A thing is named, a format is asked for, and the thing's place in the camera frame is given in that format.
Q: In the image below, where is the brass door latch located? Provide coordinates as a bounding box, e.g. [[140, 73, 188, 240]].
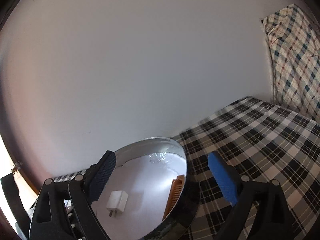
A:
[[10, 162, 22, 175]]

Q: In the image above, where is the white charger plug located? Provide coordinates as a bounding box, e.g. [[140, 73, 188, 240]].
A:
[[106, 190, 129, 217]]

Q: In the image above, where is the wooden door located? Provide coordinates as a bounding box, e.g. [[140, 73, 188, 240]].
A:
[[0, 132, 40, 197]]

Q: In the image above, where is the black white plaid bedsheet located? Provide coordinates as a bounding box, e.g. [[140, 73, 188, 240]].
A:
[[51, 96, 320, 240]]

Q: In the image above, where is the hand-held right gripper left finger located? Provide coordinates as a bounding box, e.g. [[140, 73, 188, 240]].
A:
[[29, 150, 117, 240]]

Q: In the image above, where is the orange plastic comb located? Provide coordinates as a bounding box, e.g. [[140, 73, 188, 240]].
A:
[[162, 175, 185, 222]]

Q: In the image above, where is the light plaid pillow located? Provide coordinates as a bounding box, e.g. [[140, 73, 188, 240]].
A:
[[261, 4, 320, 120]]

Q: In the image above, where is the round metal tin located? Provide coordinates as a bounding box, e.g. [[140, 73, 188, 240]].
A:
[[91, 137, 200, 240]]

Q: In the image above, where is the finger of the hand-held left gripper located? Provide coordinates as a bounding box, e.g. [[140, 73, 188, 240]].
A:
[[0, 174, 29, 228]]

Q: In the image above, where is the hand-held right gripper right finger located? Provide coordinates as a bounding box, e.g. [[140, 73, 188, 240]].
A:
[[207, 151, 300, 240]]

